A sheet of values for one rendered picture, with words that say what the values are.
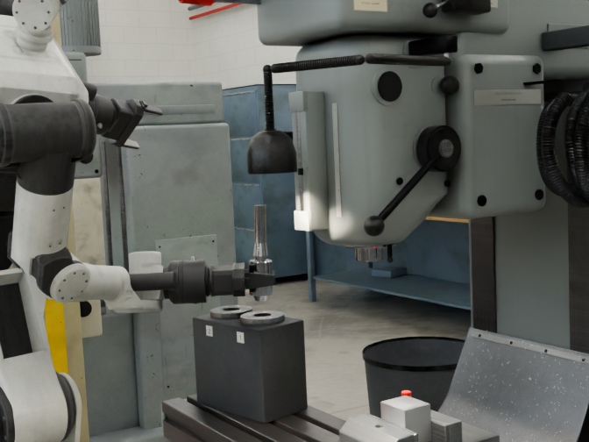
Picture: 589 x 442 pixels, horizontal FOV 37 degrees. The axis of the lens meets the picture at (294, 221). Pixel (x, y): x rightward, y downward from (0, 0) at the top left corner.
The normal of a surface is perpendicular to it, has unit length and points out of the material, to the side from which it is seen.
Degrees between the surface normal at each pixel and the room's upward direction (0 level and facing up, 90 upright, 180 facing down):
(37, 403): 63
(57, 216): 119
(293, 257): 90
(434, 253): 90
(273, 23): 90
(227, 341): 90
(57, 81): 76
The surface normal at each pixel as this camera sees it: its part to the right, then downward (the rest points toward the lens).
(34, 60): 0.36, -0.80
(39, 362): 0.65, -0.25
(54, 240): 0.70, 0.51
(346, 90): -0.48, 0.11
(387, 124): 0.55, 0.06
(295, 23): -0.84, 0.09
